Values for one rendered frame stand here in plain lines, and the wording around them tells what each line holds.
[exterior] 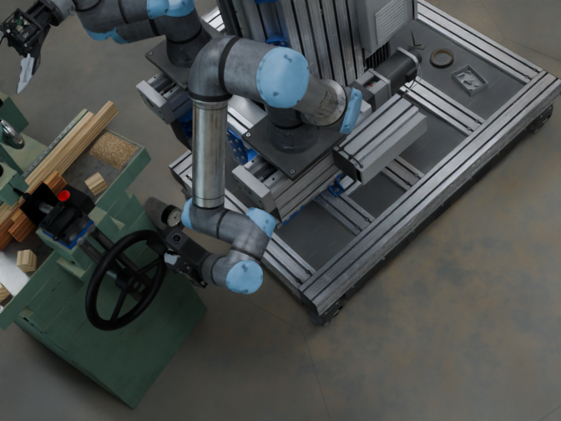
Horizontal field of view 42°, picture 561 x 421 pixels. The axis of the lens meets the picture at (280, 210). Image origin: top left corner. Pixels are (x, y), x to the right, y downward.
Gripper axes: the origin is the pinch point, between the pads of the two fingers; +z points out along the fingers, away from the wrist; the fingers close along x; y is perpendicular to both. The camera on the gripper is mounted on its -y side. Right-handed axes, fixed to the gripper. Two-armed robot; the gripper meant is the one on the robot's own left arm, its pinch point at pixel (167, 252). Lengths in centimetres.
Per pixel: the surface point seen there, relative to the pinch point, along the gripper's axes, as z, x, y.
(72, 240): 6.9, -12.9, -18.8
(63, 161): 29.8, 5.5, -26.7
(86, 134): 29.5, 15.2, -27.2
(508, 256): -9, 84, 104
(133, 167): 18.9, 15.1, -14.7
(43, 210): 20.8, -9.7, -24.6
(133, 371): 54, -23, 46
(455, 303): -3, 59, 100
